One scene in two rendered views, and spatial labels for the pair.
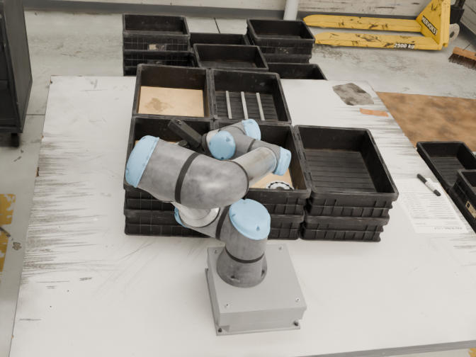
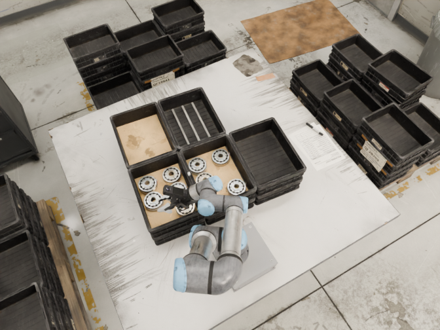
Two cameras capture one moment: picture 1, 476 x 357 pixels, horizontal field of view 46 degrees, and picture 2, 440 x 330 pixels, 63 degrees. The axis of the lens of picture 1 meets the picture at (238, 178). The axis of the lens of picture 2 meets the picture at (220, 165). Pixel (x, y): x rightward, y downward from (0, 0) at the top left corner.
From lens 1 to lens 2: 83 cm
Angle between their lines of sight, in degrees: 22
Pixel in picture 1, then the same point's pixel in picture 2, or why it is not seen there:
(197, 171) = (217, 282)
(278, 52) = (181, 29)
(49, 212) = (105, 247)
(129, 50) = (82, 67)
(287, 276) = (260, 245)
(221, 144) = (205, 210)
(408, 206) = (307, 151)
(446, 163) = (312, 76)
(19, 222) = (69, 216)
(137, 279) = not seen: hidden behind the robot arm
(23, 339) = not seen: outside the picture
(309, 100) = (222, 83)
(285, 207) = not seen: hidden behind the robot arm
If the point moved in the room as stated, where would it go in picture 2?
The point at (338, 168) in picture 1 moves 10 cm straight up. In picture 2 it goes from (262, 149) to (264, 139)
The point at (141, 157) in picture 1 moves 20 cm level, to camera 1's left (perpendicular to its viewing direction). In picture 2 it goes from (181, 283) to (123, 297)
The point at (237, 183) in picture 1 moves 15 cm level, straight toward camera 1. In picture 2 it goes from (238, 271) to (250, 315)
